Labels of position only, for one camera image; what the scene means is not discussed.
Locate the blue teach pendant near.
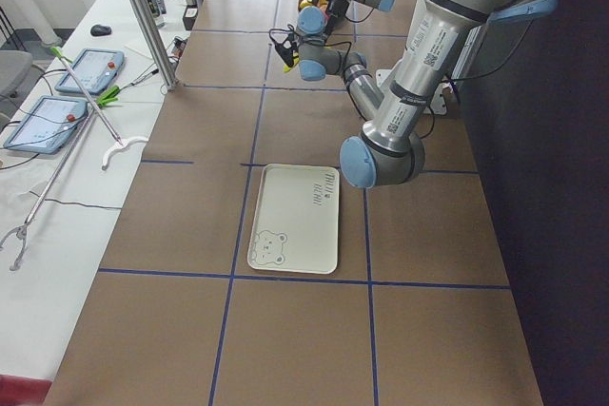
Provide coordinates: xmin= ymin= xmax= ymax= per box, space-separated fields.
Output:
xmin=3 ymin=95 xmax=88 ymax=154

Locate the white bear tray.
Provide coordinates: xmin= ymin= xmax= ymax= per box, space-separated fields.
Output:
xmin=247 ymin=164 xmax=340 ymax=275

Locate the long reacher grabber tool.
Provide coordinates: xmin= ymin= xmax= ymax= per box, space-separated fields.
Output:
xmin=50 ymin=47 xmax=148 ymax=170

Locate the aluminium frame post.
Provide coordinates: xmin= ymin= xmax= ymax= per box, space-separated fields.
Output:
xmin=129 ymin=0 xmax=178 ymax=91

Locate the woven wicker basket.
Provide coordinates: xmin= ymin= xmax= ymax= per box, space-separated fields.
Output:
xmin=297 ymin=0 xmax=344 ymax=33

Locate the black computer mouse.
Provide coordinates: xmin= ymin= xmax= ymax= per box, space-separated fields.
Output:
xmin=89 ymin=24 xmax=112 ymax=37

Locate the blue teach pendant far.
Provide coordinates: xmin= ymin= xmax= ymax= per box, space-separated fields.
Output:
xmin=70 ymin=48 xmax=125 ymax=96

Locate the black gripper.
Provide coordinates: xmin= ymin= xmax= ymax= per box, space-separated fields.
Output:
xmin=312 ymin=0 xmax=350 ymax=21
xmin=280 ymin=28 xmax=300 ymax=67

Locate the blue teach pendant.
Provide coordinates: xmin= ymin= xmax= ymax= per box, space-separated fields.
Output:
xmin=3 ymin=95 xmax=88 ymax=154
xmin=70 ymin=48 xmax=125 ymax=96

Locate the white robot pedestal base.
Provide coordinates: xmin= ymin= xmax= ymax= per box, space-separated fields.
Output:
xmin=375 ymin=68 xmax=451 ymax=116

